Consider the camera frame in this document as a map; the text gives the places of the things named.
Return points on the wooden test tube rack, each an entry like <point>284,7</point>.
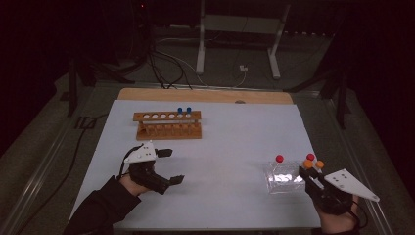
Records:
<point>169,133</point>

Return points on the white plug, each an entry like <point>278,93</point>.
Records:
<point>243,68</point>

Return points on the white metal stand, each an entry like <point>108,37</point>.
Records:
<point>200,49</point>

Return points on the black stand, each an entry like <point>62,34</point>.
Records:
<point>341,98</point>
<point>73,88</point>

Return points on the white table sheet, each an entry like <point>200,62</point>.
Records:
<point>228,147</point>

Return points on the red-capped test tube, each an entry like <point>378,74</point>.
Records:
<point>279,159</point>
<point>310,157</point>

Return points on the person's left hand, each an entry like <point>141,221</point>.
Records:
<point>130,186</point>

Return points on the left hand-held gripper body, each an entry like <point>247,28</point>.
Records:
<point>143,173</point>

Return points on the metal floor rail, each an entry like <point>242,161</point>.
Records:
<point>359,156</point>
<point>42,169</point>

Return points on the orange-capped test tube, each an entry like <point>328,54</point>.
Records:
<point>320,164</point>
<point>308,164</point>

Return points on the blue-capped test tube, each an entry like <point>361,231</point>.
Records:
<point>179,111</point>
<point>189,110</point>

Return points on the person's right hand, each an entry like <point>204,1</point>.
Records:
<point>339,223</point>

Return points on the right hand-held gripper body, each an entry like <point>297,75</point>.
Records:
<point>329,199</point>

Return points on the clear plastic box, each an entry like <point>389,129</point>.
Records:
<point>282,179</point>

